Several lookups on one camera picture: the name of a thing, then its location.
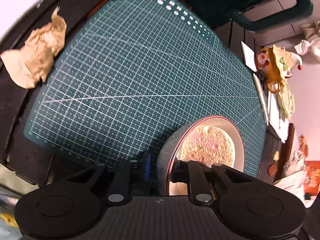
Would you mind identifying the pale green container lid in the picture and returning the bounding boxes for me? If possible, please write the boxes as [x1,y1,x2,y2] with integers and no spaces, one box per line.
[277,83,295,119]

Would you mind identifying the white paper stack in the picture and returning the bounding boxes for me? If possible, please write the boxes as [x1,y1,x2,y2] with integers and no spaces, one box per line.
[267,92,289,143]

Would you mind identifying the orange pig teapot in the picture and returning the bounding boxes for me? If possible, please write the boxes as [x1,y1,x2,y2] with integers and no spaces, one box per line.
[254,44,303,94]

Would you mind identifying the green cutting mat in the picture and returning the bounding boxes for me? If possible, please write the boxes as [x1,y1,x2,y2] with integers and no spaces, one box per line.
[24,0,266,176]

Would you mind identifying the white bowl red rim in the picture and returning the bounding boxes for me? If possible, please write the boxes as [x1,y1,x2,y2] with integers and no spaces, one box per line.
[156,115,245,195]

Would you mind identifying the white crumpled cloth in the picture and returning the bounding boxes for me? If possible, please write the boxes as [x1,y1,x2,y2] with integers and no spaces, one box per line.
[294,21,319,63]

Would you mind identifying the crumpled brown paper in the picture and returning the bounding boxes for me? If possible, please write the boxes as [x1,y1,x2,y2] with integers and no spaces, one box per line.
[1,7,67,89]

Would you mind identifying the beige oval sponge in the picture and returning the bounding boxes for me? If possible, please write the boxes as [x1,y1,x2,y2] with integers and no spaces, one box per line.
[178,126,235,167]

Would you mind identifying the white card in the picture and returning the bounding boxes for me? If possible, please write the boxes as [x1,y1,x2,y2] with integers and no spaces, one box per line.
[241,41,257,72]

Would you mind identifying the white pen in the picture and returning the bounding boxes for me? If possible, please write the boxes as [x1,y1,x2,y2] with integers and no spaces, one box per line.
[252,73,270,126]

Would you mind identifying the orange snack packet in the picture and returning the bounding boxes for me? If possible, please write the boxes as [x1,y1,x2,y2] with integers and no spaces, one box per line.
[304,160,320,196]

